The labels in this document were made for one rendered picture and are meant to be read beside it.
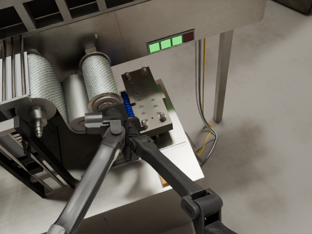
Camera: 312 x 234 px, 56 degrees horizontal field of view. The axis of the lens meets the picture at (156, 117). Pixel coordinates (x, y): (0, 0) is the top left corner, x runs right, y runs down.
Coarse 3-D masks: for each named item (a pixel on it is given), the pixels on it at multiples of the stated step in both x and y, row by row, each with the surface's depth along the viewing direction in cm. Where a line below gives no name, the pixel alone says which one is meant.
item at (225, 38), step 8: (224, 32) 176; (232, 32) 177; (224, 40) 180; (224, 48) 186; (224, 56) 192; (224, 64) 198; (224, 72) 205; (216, 80) 218; (224, 80) 212; (216, 88) 224; (224, 88) 220; (216, 96) 230; (224, 96) 228; (216, 104) 237; (216, 112) 244; (216, 120) 253
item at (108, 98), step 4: (104, 96) 115; (108, 96) 116; (112, 96) 117; (96, 100) 115; (100, 100) 115; (104, 100) 116; (108, 100) 116; (112, 100) 117; (116, 100) 118; (92, 104) 117; (96, 104) 116; (92, 108) 117; (96, 108) 118; (96, 112) 120
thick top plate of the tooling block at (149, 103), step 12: (132, 72) 159; (132, 84) 154; (144, 84) 153; (144, 96) 149; (156, 96) 148; (132, 108) 145; (144, 108) 144; (156, 108) 143; (156, 120) 139; (168, 120) 139; (144, 132) 137; (156, 132) 140
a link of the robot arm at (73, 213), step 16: (112, 144) 89; (96, 160) 86; (112, 160) 88; (96, 176) 82; (80, 192) 79; (96, 192) 82; (64, 208) 76; (80, 208) 76; (64, 224) 72; (80, 224) 76
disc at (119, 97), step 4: (104, 92) 114; (108, 92) 115; (112, 92) 115; (96, 96) 114; (100, 96) 115; (116, 96) 117; (120, 96) 118; (92, 100) 115; (120, 100) 120; (88, 104) 116; (88, 108) 118; (92, 112) 121
